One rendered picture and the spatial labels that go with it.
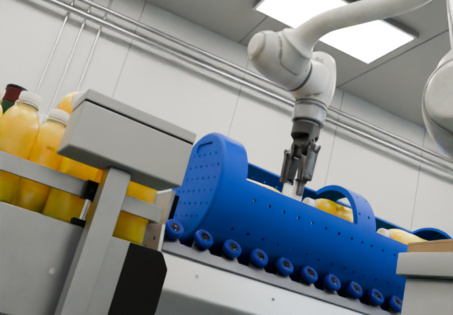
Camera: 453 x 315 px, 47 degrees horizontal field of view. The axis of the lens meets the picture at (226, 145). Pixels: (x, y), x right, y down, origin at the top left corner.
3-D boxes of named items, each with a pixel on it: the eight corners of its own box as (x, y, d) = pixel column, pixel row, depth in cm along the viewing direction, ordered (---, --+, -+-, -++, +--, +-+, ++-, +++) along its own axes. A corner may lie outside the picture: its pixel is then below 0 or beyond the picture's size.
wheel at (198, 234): (214, 231, 117) (209, 237, 118) (196, 225, 115) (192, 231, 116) (215, 247, 113) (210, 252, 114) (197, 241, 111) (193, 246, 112)
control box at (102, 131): (181, 187, 88) (197, 131, 91) (68, 144, 80) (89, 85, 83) (160, 191, 97) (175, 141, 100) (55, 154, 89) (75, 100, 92)
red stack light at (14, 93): (25, 106, 142) (30, 93, 143) (1, 96, 140) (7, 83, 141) (21, 110, 148) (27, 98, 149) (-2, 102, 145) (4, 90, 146)
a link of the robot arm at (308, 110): (313, 116, 147) (309, 135, 146) (288, 103, 144) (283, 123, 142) (334, 109, 140) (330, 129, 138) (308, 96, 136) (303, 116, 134)
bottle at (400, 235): (431, 267, 158) (387, 251, 151) (414, 259, 165) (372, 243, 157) (440, 245, 158) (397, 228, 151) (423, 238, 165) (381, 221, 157)
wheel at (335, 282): (339, 274, 132) (334, 279, 133) (325, 270, 130) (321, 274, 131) (344, 289, 128) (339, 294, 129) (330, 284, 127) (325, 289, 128)
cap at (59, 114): (45, 119, 102) (48, 110, 102) (65, 127, 103) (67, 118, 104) (50, 115, 98) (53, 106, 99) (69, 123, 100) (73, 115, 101)
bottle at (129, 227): (135, 247, 104) (162, 160, 110) (145, 246, 98) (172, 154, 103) (102, 237, 102) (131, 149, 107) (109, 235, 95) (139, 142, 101)
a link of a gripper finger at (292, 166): (296, 143, 138) (292, 143, 139) (282, 183, 136) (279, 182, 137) (307, 148, 139) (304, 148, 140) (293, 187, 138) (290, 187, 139)
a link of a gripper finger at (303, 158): (309, 148, 139) (312, 146, 137) (306, 186, 133) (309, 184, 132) (297, 143, 137) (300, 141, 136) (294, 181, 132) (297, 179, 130)
